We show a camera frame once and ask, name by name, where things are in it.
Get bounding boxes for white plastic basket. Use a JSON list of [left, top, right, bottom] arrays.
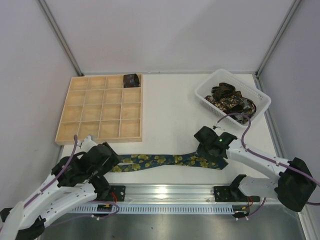
[[194, 69, 272, 129]]

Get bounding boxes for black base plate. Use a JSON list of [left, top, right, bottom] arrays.
[[100, 185, 126, 203], [213, 185, 261, 203]]

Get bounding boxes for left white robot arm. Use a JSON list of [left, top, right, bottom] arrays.
[[0, 135, 120, 240]]

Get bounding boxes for aluminium frame post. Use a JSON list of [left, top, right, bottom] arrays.
[[36, 0, 84, 77], [255, 0, 304, 77]]

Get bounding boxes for aluminium mounting rail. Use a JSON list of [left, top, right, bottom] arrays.
[[110, 183, 229, 205]]

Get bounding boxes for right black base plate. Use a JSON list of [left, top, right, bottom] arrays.
[[213, 185, 261, 203]]

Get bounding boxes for brown patterned tie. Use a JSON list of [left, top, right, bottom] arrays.
[[204, 82, 243, 114]]

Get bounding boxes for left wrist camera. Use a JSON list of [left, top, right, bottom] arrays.
[[76, 135, 96, 150]]

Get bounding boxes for left aluminium frame post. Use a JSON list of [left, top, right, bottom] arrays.
[[36, 0, 84, 77]]

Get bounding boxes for dark striped tie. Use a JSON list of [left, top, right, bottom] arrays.
[[230, 97, 257, 125]]

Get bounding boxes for blue yellow floral tie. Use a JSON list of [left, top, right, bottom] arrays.
[[111, 152, 228, 173]]

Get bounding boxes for wooden compartment tray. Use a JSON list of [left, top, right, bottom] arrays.
[[55, 74, 144, 146]]

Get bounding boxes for right aluminium frame post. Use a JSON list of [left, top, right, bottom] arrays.
[[255, 0, 304, 77]]

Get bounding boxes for white slotted cable duct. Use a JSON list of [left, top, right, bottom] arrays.
[[70, 203, 235, 215]]

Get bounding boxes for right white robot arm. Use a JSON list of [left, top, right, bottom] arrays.
[[194, 126, 317, 212]]

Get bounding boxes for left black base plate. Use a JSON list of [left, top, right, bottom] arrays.
[[100, 185, 126, 203]]

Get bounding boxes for rolled dark tie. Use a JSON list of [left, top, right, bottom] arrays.
[[123, 73, 140, 88]]

